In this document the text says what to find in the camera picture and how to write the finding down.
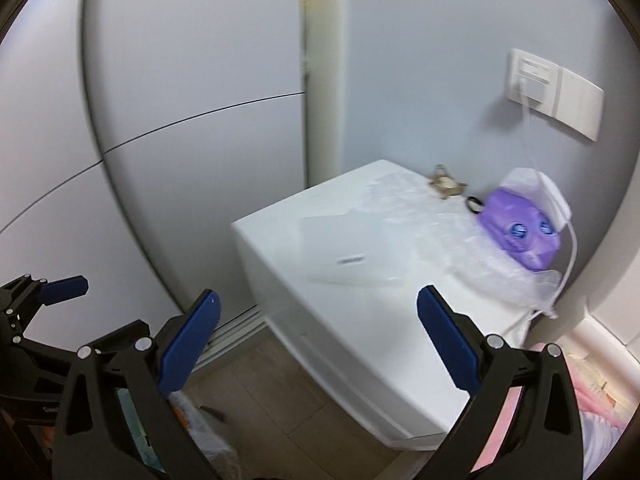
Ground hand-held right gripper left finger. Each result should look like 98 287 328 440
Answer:
52 287 223 480

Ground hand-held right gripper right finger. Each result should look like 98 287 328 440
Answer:
416 285 585 480

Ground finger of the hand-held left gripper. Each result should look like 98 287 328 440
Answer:
82 320 151 356
0 274 90 347

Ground clear plastic bag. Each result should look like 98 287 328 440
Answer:
120 390 241 480

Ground white nightstand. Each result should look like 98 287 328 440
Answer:
231 159 561 451

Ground clear bubble wrap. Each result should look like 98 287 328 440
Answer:
350 172 563 321

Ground purple tissue pack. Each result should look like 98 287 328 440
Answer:
475 166 573 273

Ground pink blanket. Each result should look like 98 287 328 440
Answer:
470 342 640 480

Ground small brown figurine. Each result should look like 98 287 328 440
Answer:
429 164 468 200

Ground white bed headboard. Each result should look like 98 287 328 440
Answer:
565 125 640 361

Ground striped lilac cloth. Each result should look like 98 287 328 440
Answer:
580 410 632 480

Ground white charger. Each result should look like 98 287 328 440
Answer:
515 77 545 100

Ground white wardrobe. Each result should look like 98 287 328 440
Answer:
0 0 351 376

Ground white charging cable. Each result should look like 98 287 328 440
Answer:
500 82 580 338

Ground white wall socket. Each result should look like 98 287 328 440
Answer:
505 47 563 118

